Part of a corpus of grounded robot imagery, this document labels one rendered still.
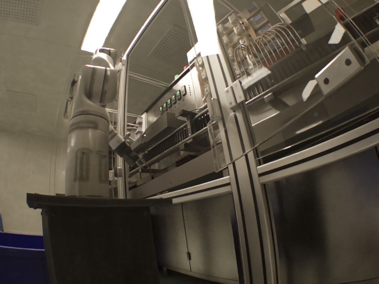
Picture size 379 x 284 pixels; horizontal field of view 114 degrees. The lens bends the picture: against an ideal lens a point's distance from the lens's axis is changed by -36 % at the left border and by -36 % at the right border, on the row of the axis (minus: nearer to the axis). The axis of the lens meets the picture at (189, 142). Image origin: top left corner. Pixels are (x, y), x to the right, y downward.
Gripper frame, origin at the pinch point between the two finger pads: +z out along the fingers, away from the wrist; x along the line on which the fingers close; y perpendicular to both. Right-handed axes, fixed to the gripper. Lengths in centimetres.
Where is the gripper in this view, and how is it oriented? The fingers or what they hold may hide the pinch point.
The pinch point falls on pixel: (146, 168)
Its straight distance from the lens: 99.0
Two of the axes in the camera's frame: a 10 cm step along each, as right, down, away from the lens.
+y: -4.4, 5.6, -7.1
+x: 6.2, -3.8, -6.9
